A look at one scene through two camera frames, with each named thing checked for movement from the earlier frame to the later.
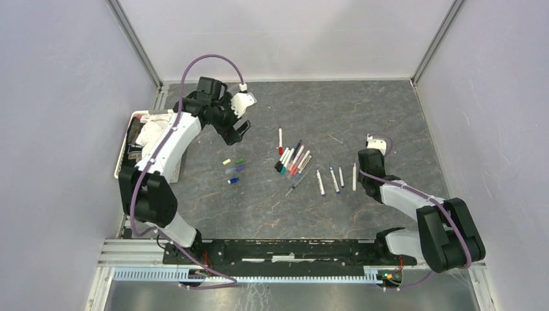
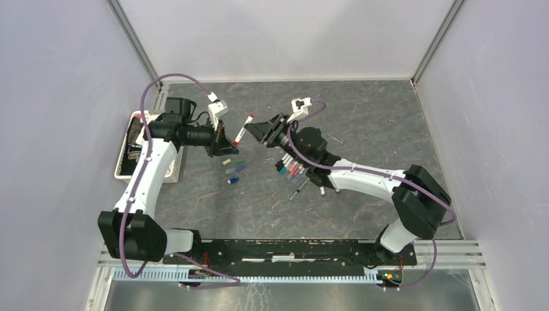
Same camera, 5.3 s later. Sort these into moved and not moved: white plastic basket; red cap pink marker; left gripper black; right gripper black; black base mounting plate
Moved: left gripper black; right gripper black
Not moved: black base mounting plate; red cap pink marker; white plastic basket
